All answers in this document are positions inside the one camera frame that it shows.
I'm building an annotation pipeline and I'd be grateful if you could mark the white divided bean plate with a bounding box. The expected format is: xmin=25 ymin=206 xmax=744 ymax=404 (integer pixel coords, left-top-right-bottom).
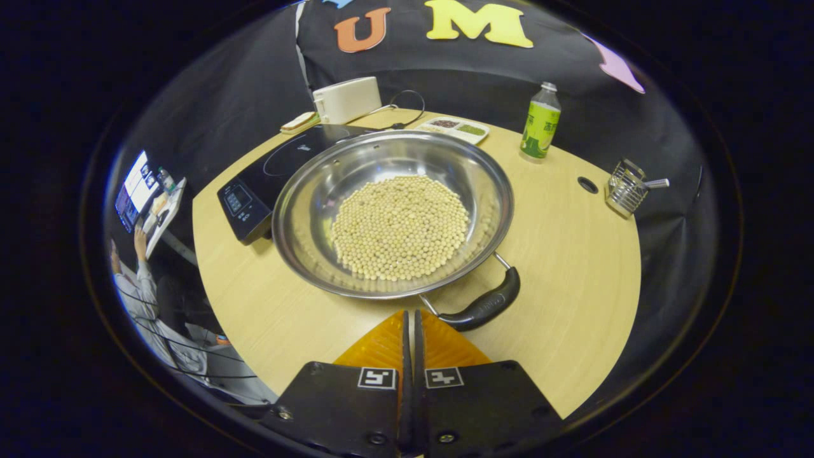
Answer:
xmin=415 ymin=116 xmax=490 ymax=146

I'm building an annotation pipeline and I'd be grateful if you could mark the black backdrop cloth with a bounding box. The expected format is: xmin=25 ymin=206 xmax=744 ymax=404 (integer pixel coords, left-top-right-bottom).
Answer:
xmin=105 ymin=0 xmax=722 ymax=420

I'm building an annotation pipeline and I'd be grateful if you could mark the stainless steel pot black handle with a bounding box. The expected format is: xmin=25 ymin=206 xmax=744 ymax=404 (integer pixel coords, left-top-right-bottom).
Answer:
xmin=272 ymin=130 xmax=521 ymax=332

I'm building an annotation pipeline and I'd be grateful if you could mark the plate with bread slice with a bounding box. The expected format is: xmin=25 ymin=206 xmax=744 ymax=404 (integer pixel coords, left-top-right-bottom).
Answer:
xmin=280 ymin=111 xmax=321 ymax=135

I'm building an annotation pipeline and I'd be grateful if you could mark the white toaster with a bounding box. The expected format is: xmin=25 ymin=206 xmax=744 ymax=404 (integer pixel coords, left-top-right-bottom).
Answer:
xmin=312 ymin=77 xmax=383 ymax=125

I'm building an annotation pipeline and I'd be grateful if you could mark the black power cable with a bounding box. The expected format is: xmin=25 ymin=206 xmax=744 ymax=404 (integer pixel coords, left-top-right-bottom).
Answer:
xmin=366 ymin=90 xmax=426 ymax=130

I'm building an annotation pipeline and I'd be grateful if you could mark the pile of soybeans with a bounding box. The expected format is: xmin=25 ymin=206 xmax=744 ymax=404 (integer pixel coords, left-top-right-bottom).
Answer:
xmin=329 ymin=175 xmax=471 ymax=282

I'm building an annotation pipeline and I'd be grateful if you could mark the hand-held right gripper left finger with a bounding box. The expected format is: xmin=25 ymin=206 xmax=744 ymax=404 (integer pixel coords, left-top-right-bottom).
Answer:
xmin=259 ymin=310 xmax=411 ymax=457

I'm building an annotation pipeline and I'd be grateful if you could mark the computer monitor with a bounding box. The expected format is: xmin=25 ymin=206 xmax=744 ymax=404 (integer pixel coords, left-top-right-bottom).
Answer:
xmin=114 ymin=151 xmax=160 ymax=233

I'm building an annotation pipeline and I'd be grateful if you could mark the green tea bottle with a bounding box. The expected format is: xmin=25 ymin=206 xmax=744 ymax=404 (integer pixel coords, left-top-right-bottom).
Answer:
xmin=520 ymin=81 xmax=562 ymax=163

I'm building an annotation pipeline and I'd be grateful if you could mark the black induction cooktop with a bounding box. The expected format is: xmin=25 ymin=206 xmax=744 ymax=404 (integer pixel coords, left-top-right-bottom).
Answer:
xmin=217 ymin=124 xmax=376 ymax=246

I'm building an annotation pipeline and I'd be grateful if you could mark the white desk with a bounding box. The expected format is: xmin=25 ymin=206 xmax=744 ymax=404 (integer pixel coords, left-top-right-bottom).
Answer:
xmin=143 ymin=178 xmax=188 ymax=258

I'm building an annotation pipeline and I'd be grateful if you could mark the metal wire utensil holder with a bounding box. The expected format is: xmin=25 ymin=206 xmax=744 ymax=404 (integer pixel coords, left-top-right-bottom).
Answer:
xmin=605 ymin=158 xmax=649 ymax=219

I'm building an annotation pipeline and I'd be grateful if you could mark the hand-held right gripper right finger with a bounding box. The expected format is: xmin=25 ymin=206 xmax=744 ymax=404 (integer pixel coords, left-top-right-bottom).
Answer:
xmin=412 ymin=309 xmax=563 ymax=457

